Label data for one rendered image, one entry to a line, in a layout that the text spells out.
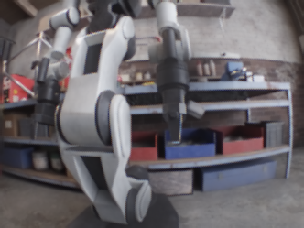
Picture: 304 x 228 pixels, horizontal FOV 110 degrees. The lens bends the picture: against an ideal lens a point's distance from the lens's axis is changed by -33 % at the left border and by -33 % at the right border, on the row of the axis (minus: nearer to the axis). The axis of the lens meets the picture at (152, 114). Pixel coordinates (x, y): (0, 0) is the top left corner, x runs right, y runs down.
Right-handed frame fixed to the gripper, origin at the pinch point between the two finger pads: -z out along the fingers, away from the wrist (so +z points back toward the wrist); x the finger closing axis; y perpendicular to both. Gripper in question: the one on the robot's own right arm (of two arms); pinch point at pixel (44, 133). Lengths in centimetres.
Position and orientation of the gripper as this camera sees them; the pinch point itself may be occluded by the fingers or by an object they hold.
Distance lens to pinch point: 59.9
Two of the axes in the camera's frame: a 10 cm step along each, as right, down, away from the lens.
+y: 9.9, -0.6, -1.6
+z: -0.2, -9.8, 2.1
